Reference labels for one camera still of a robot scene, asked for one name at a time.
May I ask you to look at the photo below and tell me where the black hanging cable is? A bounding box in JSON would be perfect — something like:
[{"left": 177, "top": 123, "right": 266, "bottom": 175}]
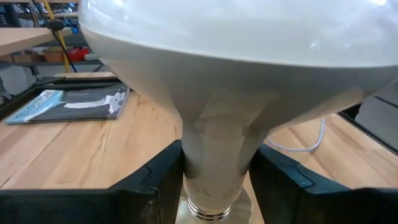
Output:
[{"left": 30, "top": 0, "right": 78, "bottom": 74}]

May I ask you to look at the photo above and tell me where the Yellowstone waterfall book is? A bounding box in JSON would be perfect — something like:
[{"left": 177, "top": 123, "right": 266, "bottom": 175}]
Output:
[{"left": 4, "top": 83, "right": 131, "bottom": 125}]

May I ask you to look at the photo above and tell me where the red object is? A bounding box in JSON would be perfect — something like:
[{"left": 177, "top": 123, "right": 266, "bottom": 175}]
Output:
[{"left": 67, "top": 46, "right": 91, "bottom": 62}]

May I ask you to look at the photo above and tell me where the small brown box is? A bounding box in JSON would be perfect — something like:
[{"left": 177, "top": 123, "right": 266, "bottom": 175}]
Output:
[{"left": 42, "top": 46, "right": 66, "bottom": 63}]

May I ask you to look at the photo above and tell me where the white flood lightbulb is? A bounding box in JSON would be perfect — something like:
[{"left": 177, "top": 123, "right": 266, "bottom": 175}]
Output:
[{"left": 77, "top": 0, "right": 398, "bottom": 223}]

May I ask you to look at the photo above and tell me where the brass lamp socket base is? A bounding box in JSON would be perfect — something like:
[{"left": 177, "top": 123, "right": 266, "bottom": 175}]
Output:
[{"left": 175, "top": 186, "right": 253, "bottom": 224}]

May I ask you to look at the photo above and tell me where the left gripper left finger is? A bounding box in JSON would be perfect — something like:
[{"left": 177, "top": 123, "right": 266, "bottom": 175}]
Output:
[{"left": 0, "top": 139, "right": 185, "bottom": 224}]

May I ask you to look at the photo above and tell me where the yellow hanging cable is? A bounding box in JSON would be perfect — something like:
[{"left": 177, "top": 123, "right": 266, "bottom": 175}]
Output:
[{"left": 42, "top": 0, "right": 71, "bottom": 74}]

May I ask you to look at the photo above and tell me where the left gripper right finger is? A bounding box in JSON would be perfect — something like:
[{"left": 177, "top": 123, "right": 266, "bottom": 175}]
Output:
[{"left": 248, "top": 143, "right": 398, "bottom": 224}]

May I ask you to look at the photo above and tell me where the white lamp power cord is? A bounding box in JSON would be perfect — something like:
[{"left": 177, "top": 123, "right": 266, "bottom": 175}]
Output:
[{"left": 266, "top": 117, "right": 326, "bottom": 153}]

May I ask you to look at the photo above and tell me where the black round cable weight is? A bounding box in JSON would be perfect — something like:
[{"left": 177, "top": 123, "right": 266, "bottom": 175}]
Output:
[{"left": 46, "top": 19, "right": 67, "bottom": 32}]

